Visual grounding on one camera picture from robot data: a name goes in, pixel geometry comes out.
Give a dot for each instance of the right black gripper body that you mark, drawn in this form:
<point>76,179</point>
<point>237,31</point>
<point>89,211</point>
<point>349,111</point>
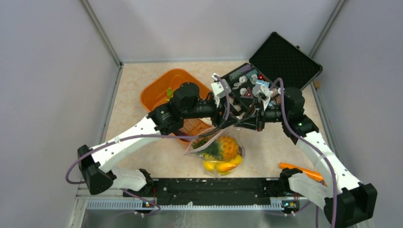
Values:
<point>259,119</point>

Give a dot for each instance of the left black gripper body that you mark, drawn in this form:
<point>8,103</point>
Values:
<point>217,118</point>

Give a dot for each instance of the orange pineapple toy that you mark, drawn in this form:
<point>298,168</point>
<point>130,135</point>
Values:
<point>224,148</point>

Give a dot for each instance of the clear zip top bag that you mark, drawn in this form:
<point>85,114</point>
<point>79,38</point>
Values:
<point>197,153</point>

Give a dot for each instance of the white radish with leaves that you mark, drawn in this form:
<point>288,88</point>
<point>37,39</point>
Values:
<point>200,143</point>

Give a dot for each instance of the yellow banana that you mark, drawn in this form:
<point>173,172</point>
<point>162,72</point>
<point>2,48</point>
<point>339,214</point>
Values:
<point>237,160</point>

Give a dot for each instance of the yellow bell pepper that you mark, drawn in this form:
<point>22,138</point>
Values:
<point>209,166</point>

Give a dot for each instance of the orange yellow mango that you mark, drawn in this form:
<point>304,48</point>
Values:
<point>225,166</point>

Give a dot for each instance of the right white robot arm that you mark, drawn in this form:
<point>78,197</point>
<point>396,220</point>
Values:
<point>344,199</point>

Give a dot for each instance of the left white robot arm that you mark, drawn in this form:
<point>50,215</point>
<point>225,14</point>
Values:
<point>98,163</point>

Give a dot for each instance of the purple eggplant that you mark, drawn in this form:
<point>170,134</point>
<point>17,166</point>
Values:
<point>181,133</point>

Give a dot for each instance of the black open carrying case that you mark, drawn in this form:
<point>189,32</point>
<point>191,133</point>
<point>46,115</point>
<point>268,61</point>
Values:
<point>276,58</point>

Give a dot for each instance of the orange plastic basket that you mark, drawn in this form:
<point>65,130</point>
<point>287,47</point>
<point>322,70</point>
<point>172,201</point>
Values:
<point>155,94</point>

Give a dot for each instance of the orange carrot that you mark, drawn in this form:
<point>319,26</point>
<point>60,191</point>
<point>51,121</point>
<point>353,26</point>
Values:
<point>312,174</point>

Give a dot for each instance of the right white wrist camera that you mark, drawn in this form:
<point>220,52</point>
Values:
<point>261,90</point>

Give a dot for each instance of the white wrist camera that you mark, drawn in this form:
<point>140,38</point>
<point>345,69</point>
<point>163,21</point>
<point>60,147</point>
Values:
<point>261,90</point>
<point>220,89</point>

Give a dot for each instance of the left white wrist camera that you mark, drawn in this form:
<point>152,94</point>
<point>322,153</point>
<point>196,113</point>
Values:
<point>220,89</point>

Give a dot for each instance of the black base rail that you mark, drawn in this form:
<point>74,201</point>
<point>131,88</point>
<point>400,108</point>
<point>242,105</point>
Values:
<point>218,192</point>

